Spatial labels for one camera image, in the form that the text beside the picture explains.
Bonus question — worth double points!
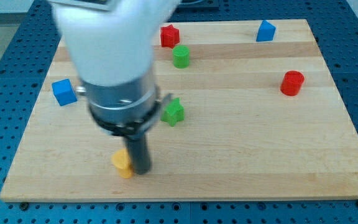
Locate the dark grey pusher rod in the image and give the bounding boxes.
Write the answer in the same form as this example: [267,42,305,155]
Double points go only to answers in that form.
[124,134,152,175]

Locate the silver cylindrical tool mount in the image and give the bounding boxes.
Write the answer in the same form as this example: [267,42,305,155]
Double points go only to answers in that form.
[81,68,172,136]

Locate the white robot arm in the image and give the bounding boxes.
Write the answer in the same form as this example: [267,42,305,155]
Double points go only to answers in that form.
[50,0,179,174]

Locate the green star block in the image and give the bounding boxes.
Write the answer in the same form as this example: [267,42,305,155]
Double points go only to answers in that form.
[160,98,185,127]

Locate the red star block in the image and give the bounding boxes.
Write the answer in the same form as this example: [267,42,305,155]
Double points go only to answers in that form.
[160,24,180,49]

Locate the yellow block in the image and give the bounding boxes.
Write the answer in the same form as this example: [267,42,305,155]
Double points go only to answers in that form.
[111,148,134,179]

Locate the blue cube block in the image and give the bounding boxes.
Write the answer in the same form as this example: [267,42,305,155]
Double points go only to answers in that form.
[52,79,77,106]

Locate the green cylinder block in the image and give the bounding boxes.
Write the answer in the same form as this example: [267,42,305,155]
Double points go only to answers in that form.
[172,45,190,68]

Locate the wooden board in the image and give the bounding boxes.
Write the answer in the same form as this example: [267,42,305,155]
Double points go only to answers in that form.
[0,19,358,202]

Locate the blue triangular block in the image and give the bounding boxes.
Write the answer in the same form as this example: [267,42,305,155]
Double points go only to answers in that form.
[256,20,276,42]

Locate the red cylinder block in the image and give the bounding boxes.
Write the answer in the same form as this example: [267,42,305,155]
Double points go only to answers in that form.
[280,70,305,96]

